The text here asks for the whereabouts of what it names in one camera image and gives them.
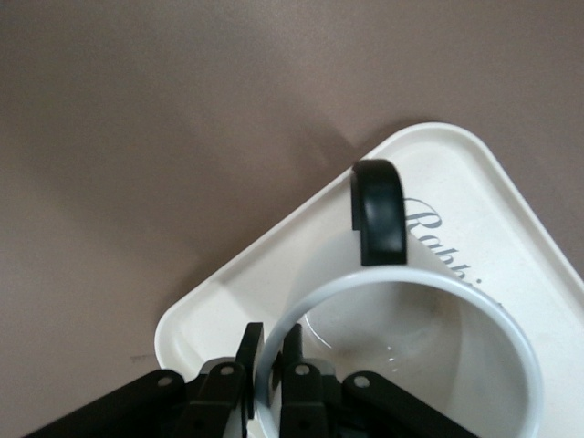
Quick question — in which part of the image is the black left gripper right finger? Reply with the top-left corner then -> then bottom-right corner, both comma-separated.
268,323 -> 475,438

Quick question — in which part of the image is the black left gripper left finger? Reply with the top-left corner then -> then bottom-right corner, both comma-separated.
22,322 -> 266,438

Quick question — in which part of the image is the white smiley mug black handle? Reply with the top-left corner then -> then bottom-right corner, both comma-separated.
245,159 -> 545,438

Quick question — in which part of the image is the cream rabbit print tray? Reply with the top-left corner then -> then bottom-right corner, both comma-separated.
153,120 -> 584,438

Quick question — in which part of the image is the brown table cover mat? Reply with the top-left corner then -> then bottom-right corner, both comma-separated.
0,0 -> 584,438

